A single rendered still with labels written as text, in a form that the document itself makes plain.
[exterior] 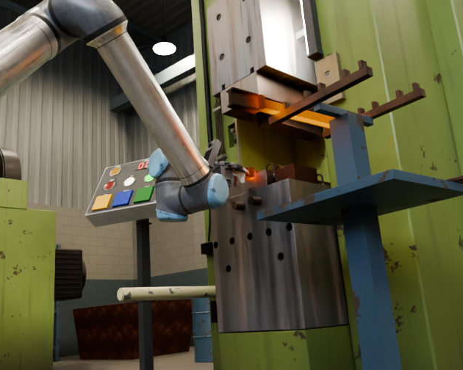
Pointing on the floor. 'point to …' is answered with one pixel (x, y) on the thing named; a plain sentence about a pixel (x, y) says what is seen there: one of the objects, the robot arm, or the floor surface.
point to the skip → (129, 324)
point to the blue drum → (202, 330)
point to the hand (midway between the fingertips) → (243, 171)
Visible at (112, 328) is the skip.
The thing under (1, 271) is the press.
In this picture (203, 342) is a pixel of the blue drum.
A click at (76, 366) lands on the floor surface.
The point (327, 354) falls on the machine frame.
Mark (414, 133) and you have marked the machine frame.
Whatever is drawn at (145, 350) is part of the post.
